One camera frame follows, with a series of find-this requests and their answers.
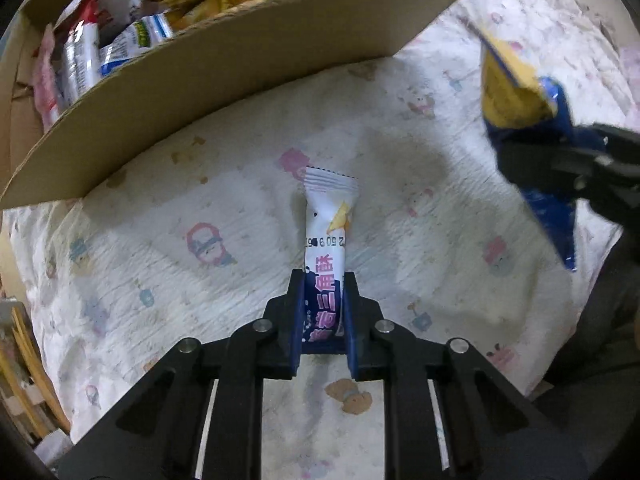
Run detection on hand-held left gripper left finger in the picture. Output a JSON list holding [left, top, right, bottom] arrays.
[[57, 269, 307, 480]]

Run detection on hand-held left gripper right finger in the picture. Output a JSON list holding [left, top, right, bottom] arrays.
[[342, 270, 601, 480]]

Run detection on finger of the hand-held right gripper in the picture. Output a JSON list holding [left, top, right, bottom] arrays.
[[575, 121, 640, 168], [497, 140, 640, 226]]

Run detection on yellow blue snack packet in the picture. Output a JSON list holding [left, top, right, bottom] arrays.
[[475, 25, 581, 272]]

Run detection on white purple snack stick packet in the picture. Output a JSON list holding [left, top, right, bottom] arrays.
[[302, 166, 359, 356]]

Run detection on cardboard box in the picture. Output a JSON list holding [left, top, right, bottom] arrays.
[[0, 0, 468, 209]]

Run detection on white printed blanket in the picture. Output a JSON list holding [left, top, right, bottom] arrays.
[[2, 0, 640, 443]]

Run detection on dark cloth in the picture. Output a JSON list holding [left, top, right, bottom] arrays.
[[525, 225, 640, 411]]

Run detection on yellow wooden slats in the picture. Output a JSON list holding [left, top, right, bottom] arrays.
[[0, 297, 71, 456]]

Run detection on pink snack packet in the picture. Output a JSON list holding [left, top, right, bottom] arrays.
[[31, 22, 63, 128]]

